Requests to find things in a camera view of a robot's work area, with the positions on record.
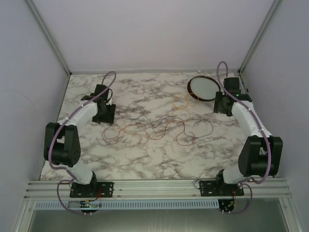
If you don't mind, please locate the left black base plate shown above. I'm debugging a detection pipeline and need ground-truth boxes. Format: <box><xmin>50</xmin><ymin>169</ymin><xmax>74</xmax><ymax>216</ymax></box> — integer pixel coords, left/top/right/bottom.
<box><xmin>70</xmin><ymin>181</ymin><xmax>114</xmax><ymax>198</ymax></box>

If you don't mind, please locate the purple long wire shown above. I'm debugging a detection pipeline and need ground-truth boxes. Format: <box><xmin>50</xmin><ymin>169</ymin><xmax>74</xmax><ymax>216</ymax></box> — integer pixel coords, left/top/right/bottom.
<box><xmin>102</xmin><ymin>115</ymin><xmax>214</xmax><ymax>145</ymax></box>

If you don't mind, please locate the aluminium corner post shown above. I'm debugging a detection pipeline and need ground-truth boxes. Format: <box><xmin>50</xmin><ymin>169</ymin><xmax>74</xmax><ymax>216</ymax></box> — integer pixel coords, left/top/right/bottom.
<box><xmin>25</xmin><ymin>0</ymin><xmax>71</xmax><ymax>76</ymax></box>
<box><xmin>238</xmin><ymin>0</ymin><xmax>284</xmax><ymax>76</ymax></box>

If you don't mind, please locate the red long wire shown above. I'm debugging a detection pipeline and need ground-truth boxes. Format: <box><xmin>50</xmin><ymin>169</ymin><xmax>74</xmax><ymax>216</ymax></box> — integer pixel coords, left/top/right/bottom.
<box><xmin>118</xmin><ymin>120</ymin><xmax>195</xmax><ymax>146</ymax></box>

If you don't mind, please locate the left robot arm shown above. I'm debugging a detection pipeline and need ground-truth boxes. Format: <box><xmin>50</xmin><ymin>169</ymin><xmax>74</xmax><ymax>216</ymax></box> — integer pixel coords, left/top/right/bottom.
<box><xmin>43</xmin><ymin>84</ymin><xmax>116</xmax><ymax>198</ymax></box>

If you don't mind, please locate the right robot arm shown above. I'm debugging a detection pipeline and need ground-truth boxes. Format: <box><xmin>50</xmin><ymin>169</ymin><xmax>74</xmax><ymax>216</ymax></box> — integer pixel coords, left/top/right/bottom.
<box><xmin>214</xmin><ymin>77</ymin><xmax>283</xmax><ymax>195</ymax></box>

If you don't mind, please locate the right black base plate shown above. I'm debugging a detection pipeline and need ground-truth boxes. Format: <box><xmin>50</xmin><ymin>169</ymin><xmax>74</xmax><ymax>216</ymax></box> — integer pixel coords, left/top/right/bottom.
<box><xmin>199</xmin><ymin>180</ymin><xmax>244</xmax><ymax>197</ymax></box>

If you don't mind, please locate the round brown-rimmed dish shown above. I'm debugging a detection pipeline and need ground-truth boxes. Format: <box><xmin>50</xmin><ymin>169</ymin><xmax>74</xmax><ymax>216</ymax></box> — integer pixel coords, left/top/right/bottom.
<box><xmin>187</xmin><ymin>76</ymin><xmax>221</xmax><ymax>102</ymax></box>

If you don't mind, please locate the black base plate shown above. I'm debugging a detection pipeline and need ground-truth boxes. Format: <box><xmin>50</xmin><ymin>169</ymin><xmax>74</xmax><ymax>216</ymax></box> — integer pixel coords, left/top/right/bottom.
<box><xmin>199</xmin><ymin>180</ymin><xmax>244</xmax><ymax>197</ymax></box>
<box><xmin>70</xmin><ymin>181</ymin><xmax>114</xmax><ymax>198</ymax></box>

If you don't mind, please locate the grey slotted cable duct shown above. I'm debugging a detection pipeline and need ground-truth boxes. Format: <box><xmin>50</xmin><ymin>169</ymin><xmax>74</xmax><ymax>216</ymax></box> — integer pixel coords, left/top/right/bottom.
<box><xmin>35</xmin><ymin>199</ymin><xmax>219</xmax><ymax>211</ymax></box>

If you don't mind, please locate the left aluminium corner post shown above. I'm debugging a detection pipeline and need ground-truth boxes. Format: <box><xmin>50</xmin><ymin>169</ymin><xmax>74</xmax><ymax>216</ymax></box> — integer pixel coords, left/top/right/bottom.
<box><xmin>25</xmin><ymin>0</ymin><xmax>71</xmax><ymax>76</ymax></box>

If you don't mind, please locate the yellow loose wire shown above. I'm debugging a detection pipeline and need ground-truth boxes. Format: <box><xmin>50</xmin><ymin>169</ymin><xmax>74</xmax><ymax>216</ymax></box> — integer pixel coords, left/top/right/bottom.
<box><xmin>172</xmin><ymin>92</ymin><xmax>200</xmax><ymax>111</ymax></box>

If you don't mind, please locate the right aluminium corner post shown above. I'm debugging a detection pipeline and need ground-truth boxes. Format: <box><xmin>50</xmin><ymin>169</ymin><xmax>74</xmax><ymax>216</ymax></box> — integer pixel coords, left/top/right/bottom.
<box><xmin>238</xmin><ymin>0</ymin><xmax>284</xmax><ymax>76</ymax></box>

